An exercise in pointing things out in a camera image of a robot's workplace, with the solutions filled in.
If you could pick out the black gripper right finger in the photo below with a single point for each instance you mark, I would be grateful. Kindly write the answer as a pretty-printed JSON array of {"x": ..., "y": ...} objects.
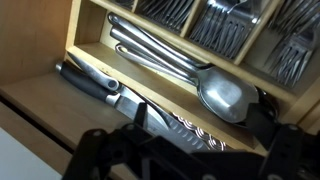
[{"x": 283, "y": 143}]

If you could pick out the wavy edged steel blade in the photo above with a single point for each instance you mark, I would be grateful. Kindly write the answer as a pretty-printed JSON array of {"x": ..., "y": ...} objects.
[{"x": 218, "y": 144}]

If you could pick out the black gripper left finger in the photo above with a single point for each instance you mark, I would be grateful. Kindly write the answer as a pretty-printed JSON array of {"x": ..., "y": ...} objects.
[{"x": 100, "y": 150}]

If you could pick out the large wooden cutlery organizer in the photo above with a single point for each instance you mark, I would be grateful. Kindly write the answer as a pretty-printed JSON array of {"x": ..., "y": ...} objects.
[{"x": 140, "y": 80}]

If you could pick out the light wooden drawer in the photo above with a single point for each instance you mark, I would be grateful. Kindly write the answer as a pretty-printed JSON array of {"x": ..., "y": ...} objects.
[{"x": 50, "y": 96}]

